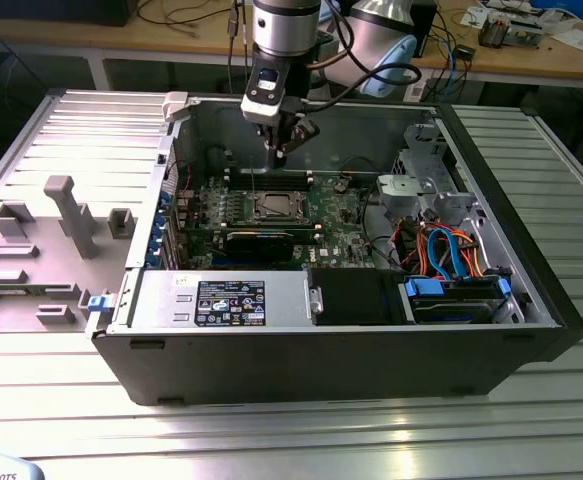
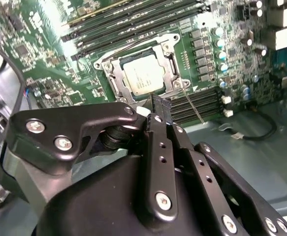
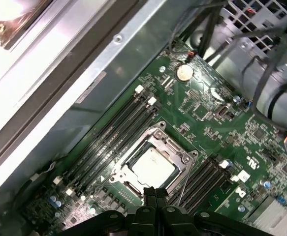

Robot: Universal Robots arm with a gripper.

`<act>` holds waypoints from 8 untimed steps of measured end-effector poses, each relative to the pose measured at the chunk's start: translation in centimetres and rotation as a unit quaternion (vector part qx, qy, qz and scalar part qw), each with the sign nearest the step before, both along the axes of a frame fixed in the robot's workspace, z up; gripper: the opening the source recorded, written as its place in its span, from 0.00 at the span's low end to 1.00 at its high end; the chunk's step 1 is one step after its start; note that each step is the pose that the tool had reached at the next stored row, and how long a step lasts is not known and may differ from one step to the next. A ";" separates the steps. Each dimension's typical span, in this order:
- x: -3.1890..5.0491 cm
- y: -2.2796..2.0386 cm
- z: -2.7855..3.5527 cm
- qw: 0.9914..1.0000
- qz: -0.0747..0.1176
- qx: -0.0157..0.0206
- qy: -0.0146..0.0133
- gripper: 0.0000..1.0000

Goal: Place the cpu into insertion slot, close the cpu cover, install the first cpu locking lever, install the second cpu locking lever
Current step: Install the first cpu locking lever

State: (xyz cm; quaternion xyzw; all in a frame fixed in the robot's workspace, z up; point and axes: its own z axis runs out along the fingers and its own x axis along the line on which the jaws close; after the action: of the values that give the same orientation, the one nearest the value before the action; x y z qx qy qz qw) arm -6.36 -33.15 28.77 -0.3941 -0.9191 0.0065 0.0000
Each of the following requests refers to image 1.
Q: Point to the small white label box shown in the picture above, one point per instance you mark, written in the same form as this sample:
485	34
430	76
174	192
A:
416	90

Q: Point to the grey metal component box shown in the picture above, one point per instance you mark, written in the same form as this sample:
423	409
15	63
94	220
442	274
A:
525	36

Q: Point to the pale blue teach pendant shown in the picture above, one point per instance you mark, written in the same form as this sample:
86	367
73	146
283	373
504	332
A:
1	465

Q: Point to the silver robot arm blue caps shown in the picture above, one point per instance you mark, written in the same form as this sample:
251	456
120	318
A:
283	25

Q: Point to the hard disk with blue carrier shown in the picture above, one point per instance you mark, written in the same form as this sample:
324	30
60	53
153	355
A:
451	312

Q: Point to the blue slot retention clip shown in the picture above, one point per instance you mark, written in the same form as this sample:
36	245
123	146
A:
166	202
153	255
160	230

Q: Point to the CPU socket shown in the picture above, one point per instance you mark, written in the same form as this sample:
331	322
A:
257	219

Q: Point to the long wooden desk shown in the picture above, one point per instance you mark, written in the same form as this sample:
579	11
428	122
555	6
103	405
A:
171	40

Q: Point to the silver metal drive cage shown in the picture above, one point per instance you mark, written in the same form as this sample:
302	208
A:
396	192

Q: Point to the copper finned cooler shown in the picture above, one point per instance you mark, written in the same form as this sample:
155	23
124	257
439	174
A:
493	32

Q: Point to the thin metal locking lever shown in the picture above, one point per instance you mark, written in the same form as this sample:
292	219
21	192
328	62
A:
254	175

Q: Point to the grey parts rack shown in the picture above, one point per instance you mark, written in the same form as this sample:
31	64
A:
56	280

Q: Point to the blue cardboard box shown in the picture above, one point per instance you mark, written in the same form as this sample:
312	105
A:
561	6

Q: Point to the black graphics card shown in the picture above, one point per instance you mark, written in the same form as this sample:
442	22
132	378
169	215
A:
258	247

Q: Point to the black equipment box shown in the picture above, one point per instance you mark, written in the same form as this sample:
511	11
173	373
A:
56	12

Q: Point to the blue plastic clip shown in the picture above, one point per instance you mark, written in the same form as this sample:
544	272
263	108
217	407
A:
96	304

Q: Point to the green RAM stick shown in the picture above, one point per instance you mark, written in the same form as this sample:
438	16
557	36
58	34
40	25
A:
46	289

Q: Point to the silver power supply unit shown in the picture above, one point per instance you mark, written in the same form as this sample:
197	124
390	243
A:
286	300

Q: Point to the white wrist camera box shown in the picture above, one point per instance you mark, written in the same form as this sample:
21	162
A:
261	107

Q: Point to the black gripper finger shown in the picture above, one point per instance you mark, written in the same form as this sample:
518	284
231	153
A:
277	157
313	131

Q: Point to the RAM slot white clips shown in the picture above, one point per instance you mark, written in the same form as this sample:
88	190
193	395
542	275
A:
291	180
296	172
291	226

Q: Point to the silver square CPU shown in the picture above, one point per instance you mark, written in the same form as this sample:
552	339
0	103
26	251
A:
278	206

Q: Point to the silver coin battery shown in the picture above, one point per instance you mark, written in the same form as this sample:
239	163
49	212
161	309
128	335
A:
340	186

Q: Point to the black open PC case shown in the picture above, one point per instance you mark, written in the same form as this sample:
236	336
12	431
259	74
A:
296	365

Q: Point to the green motherboard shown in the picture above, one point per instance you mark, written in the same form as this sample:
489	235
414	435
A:
343	235

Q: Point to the small black box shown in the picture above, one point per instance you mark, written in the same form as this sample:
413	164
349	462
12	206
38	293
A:
465	52

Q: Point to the white papers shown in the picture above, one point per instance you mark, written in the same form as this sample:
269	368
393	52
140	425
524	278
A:
578	40

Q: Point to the RAM slot black clips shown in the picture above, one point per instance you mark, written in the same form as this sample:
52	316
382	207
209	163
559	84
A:
271	223
291	184
291	176

